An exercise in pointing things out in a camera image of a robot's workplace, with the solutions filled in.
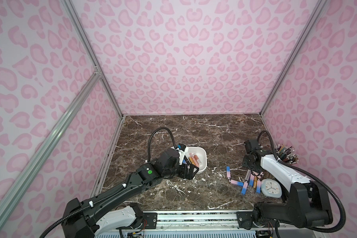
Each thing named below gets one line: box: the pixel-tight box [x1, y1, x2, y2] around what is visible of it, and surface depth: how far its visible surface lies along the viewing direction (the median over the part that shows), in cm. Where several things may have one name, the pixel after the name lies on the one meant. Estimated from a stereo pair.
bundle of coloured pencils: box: [274, 143, 299, 165], surface depth 80 cm
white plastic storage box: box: [185, 146, 208, 175], surface depth 95 cm
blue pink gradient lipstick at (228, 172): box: [226, 166, 231, 179], surface depth 90 cm
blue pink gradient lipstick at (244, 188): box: [240, 181, 248, 195], surface depth 84 cm
